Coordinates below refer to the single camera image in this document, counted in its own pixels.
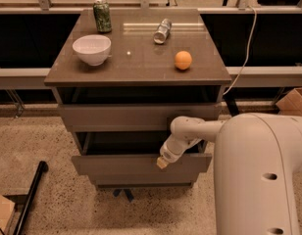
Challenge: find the black metal bar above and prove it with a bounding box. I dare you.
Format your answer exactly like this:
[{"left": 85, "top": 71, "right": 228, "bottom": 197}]
[{"left": 13, "top": 161, "right": 48, "bottom": 235}]

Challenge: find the white ceramic bowl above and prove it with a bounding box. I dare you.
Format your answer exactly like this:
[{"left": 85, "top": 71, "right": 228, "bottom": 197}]
[{"left": 73, "top": 34, "right": 112, "bottom": 66}]

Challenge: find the grey bottom drawer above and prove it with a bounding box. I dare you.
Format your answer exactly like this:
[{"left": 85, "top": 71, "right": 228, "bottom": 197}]
[{"left": 91, "top": 180, "right": 194, "bottom": 189}]

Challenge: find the cardboard box right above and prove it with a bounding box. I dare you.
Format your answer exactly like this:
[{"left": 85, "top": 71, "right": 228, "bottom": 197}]
[{"left": 277, "top": 87, "right": 302, "bottom": 117}]

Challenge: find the white cable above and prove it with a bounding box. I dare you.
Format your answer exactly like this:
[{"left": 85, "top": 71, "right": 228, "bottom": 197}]
[{"left": 222, "top": 5, "right": 259, "bottom": 97}]

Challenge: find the grey drawer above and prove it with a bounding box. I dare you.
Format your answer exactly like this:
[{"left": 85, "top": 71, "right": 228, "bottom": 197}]
[
  {"left": 72, "top": 130, "right": 212, "bottom": 183},
  {"left": 91, "top": 180, "right": 194, "bottom": 189},
  {"left": 59, "top": 104, "right": 221, "bottom": 132}
]

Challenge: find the silver can lying down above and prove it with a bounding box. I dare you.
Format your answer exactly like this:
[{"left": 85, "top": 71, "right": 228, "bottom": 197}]
[{"left": 153, "top": 19, "right": 172, "bottom": 44}]

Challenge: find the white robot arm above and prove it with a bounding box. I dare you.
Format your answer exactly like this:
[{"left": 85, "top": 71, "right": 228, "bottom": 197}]
[{"left": 157, "top": 113, "right": 302, "bottom": 235}]

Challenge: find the orange fruit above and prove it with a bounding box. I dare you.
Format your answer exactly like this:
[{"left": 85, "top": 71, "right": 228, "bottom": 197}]
[{"left": 175, "top": 51, "right": 192, "bottom": 71}]

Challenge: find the grey top drawer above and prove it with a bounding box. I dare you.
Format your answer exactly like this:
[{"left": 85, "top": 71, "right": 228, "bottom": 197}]
[{"left": 59, "top": 104, "right": 221, "bottom": 132}]

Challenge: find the cardboard box bottom left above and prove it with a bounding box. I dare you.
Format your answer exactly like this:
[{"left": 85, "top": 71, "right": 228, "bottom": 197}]
[{"left": 0, "top": 194, "right": 15, "bottom": 235}]

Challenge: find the metal railing frame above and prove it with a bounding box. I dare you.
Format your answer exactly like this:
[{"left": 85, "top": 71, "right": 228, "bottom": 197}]
[{"left": 0, "top": 0, "right": 302, "bottom": 89}]

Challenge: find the green soda can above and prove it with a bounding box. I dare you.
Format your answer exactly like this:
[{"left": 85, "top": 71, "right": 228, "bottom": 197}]
[{"left": 93, "top": 0, "right": 112, "bottom": 33}]

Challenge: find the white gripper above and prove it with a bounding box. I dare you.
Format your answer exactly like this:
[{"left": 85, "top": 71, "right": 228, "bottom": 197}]
[{"left": 157, "top": 134, "right": 200, "bottom": 169}]

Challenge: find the cardboard box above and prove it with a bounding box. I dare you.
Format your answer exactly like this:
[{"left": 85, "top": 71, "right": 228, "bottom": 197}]
[
  {"left": 0, "top": 194, "right": 15, "bottom": 235},
  {"left": 277, "top": 87, "right": 302, "bottom": 117}
]

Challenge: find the grey drawer cabinet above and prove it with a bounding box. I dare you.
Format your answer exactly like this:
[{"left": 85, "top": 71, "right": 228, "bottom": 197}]
[{"left": 43, "top": 7, "right": 232, "bottom": 190}]

